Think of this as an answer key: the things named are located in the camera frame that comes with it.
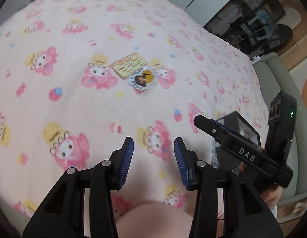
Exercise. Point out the black skateboard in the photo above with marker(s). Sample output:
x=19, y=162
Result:
x=273, y=36

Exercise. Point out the pink cartoon bed blanket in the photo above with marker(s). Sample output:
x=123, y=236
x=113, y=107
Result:
x=62, y=105

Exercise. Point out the yellow printed card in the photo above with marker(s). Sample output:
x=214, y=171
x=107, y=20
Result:
x=128, y=65

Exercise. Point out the black cardboard shoe box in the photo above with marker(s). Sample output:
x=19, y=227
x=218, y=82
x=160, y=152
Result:
x=222, y=160

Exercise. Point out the person right hand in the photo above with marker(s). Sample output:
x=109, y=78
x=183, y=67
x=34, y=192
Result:
x=270, y=196

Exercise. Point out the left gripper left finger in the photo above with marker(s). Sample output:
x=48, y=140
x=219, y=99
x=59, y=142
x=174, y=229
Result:
x=60, y=214

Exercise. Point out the cartoon character sticker pack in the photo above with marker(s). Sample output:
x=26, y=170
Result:
x=142, y=79

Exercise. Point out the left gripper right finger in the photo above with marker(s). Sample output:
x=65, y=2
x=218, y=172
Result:
x=245, y=212

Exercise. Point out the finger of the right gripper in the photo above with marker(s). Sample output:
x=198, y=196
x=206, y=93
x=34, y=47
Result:
x=212, y=128

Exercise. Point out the grey padded headboard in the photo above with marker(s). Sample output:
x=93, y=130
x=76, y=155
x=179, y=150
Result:
x=273, y=78

